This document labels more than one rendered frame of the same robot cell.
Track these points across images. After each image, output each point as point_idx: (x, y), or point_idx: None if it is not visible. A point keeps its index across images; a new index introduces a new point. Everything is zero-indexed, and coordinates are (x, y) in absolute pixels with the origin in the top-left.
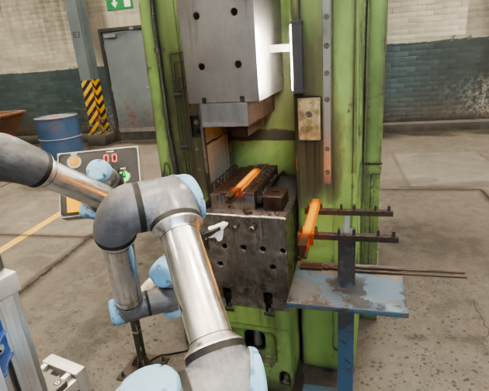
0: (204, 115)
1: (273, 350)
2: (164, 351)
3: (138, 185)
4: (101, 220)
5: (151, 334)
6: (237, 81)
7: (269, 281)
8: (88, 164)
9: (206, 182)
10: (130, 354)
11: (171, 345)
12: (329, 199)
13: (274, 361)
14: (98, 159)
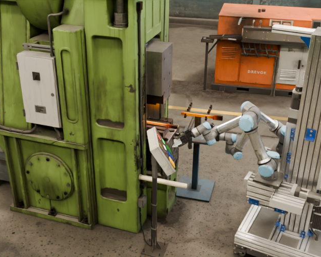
0: (163, 98)
1: (170, 188)
2: (140, 242)
3: (255, 106)
4: (260, 116)
5: (124, 250)
6: (169, 79)
7: (176, 154)
8: (209, 124)
9: (145, 133)
10: (141, 256)
11: (136, 239)
12: (165, 114)
13: (172, 191)
14: (207, 122)
